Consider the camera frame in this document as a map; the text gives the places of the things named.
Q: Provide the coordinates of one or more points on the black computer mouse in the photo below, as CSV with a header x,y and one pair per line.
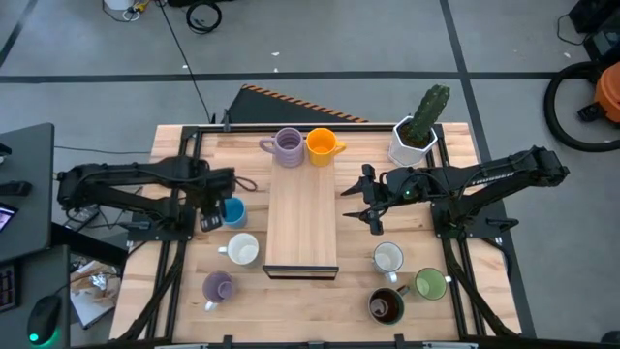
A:
x,y
43,317

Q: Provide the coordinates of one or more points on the open cardboard box with foil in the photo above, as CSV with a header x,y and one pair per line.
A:
x,y
92,310

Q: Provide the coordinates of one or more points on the black remote-shaped device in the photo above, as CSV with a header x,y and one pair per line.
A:
x,y
17,188

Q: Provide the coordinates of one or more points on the blue mug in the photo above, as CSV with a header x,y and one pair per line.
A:
x,y
236,213

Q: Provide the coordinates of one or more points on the white mug with dark print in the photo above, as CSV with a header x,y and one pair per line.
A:
x,y
387,257

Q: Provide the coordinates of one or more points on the black keyboard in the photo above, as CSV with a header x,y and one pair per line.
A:
x,y
9,288

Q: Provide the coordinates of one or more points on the black power adapter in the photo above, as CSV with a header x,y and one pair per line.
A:
x,y
82,218

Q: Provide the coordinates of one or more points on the wooden shelf riser, black frame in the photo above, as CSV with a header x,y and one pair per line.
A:
x,y
300,218

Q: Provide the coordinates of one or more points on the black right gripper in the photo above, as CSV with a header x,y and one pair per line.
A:
x,y
382,191

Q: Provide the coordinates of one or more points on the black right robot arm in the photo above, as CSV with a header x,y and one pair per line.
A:
x,y
484,174

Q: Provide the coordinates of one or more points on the lilac ribbed mug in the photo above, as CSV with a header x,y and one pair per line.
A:
x,y
289,145

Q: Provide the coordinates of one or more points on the dark grey desk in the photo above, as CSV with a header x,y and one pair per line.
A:
x,y
43,276

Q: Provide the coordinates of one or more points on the green cactus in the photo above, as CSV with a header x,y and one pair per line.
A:
x,y
428,114

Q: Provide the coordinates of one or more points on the black metal table frame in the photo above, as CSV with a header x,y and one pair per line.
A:
x,y
232,128

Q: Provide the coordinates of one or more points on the teal mug with dark interior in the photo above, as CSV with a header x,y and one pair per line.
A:
x,y
386,305

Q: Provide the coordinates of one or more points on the green mug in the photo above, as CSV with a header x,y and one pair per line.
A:
x,y
429,284

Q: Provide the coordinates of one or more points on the black desk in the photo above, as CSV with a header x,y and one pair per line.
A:
x,y
29,218

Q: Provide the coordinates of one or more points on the black equipment case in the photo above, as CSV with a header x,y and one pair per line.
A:
x,y
600,14

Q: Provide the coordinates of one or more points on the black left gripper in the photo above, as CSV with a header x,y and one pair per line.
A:
x,y
212,215

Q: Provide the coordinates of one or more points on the black mat with orange-striped edge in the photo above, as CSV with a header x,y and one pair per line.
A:
x,y
271,109

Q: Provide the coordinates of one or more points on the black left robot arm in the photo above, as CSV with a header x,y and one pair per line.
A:
x,y
145,172

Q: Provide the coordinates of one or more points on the white hexagonal plant pot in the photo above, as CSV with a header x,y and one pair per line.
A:
x,y
399,151

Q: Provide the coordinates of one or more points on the white bucket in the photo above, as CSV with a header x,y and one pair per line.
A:
x,y
116,4

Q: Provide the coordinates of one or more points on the smartphone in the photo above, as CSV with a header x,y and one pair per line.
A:
x,y
6,217

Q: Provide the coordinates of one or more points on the plain white mug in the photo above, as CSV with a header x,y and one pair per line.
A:
x,y
242,249

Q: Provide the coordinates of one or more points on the black desk foot bar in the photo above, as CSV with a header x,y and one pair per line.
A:
x,y
87,244

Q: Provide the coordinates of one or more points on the orange mug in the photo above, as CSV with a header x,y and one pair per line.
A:
x,y
320,145

